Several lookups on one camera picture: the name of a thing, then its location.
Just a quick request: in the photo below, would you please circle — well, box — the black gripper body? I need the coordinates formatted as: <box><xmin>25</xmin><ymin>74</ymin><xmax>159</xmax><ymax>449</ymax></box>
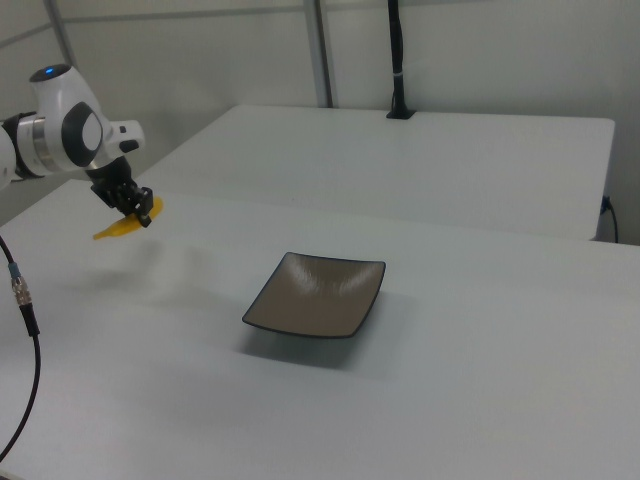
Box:
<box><xmin>84</xmin><ymin>156</ymin><xmax>151</xmax><ymax>214</ymax></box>

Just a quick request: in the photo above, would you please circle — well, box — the yellow banana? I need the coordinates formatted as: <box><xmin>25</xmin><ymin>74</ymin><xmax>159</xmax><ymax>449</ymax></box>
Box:
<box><xmin>92</xmin><ymin>195</ymin><xmax>166</xmax><ymax>243</ymax></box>

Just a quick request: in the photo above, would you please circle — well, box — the square brown ceramic plate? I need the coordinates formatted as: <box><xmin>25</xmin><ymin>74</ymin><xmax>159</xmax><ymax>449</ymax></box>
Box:
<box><xmin>241</xmin><ymin>251</ymin><xmax>387</xmax><ymax>341</ymax></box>

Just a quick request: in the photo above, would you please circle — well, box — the white table with rounded edge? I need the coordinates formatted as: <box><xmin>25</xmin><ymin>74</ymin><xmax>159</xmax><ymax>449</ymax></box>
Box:
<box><xmin>128</xmin><ymin>103</ymin><xmax>617</xmax><ymax>242</ymax></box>

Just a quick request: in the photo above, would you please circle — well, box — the black cable with metal connector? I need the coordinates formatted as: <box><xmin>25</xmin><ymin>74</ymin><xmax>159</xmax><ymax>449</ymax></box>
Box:
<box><xmin>0</xmin><ymin>233</ymin><xmax>42</xmax><ymax>469</ymax></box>

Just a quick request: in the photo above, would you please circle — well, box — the horizontal aluminium frame rail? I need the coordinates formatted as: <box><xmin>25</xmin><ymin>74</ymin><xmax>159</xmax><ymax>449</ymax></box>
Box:
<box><xmin>62</xmin><ymin>5</ymin><xmax>307</xmax><ymax>24</ymax></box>

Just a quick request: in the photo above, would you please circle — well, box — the wide aluminium frame post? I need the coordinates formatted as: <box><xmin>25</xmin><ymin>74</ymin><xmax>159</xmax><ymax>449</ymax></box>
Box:
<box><xmin>302</xmin><ymin>0</ymin><xmax>335</xmax><ymax>108</ymax></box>

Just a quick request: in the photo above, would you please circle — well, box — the black cable bundle pole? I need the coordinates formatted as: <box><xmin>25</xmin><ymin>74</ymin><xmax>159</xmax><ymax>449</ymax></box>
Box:
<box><xmin>387</xmin><ymin>0</ymin><xmax>408</xmax><ymax>114</ymax></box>

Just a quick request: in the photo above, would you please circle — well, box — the thin black power cable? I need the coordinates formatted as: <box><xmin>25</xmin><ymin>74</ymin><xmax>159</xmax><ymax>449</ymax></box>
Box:
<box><xmin>601</xmin><ymin>195</ymin><xmax>620</xmax><ymax>244</ymax></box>

